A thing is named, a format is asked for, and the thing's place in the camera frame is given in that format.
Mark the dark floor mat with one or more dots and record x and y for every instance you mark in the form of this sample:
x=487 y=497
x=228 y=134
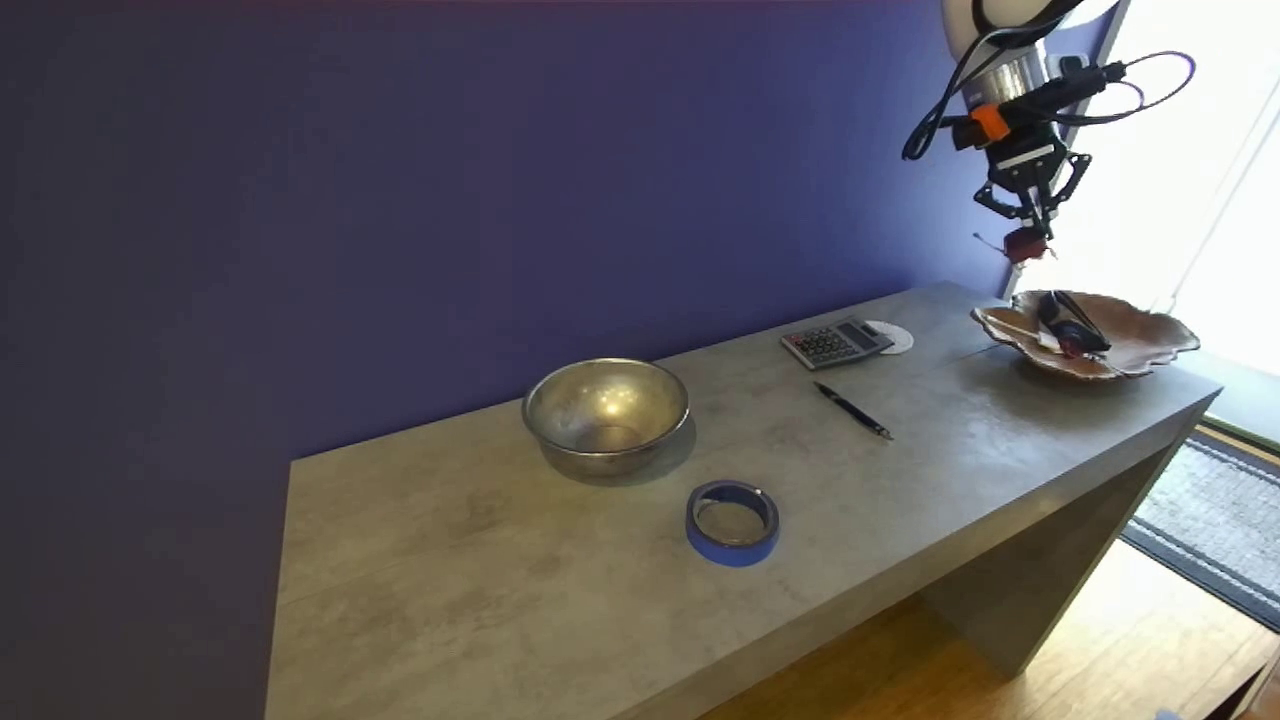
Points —
x=1215 y=516

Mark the silver metal bowl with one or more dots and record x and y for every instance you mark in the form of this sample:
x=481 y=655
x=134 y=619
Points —
x=609 y=416

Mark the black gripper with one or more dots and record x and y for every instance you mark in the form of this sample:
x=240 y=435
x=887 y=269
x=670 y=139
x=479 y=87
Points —
x=1028 y=166

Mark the blue masking tape roll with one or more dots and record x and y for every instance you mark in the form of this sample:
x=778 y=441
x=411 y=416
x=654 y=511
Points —
x=729 y=520

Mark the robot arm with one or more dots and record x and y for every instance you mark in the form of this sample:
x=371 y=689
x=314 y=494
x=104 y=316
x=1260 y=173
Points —
x=1001 y=55

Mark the blue ballpoint pen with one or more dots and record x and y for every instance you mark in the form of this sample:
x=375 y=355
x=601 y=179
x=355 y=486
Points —
x=850 y=411

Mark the grey pocket calculator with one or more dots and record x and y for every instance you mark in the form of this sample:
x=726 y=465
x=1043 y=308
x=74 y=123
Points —
x=836 y=344

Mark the black sunglasses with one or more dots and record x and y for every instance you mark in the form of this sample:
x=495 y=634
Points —
x=1053 y=308

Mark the brown wooden burl tray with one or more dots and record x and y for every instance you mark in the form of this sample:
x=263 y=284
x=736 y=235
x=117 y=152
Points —
x=1137 y=338

